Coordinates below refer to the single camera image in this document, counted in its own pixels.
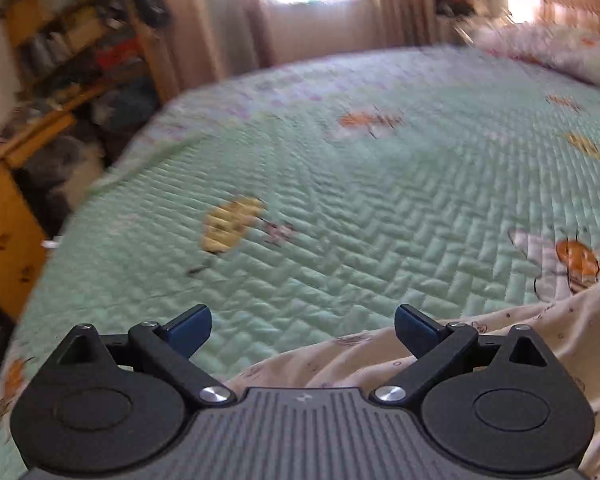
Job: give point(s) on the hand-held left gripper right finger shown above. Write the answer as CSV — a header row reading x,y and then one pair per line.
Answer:
x,y
417,327

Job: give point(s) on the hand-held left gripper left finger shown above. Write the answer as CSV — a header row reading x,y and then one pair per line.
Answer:
x,y
190,327

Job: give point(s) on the cream printed pants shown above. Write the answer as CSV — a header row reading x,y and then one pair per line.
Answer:
x,y
555,330

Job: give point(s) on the green quilted bee bedspread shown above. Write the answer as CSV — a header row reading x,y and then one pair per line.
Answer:
x,y
355,185

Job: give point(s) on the wooden desk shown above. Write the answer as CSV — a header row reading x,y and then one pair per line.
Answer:
x,y
5,220

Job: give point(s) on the floral pillow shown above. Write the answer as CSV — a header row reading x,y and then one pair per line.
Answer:
x,y
555,55

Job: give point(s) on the pink curtain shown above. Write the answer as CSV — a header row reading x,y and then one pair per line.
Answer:
x,y
215,20
405,5

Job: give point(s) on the wooden bookshelf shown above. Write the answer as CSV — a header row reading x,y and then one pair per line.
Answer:
x,y
80,35

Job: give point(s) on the dark hanging bag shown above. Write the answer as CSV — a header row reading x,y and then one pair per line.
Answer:
x,y
150,2

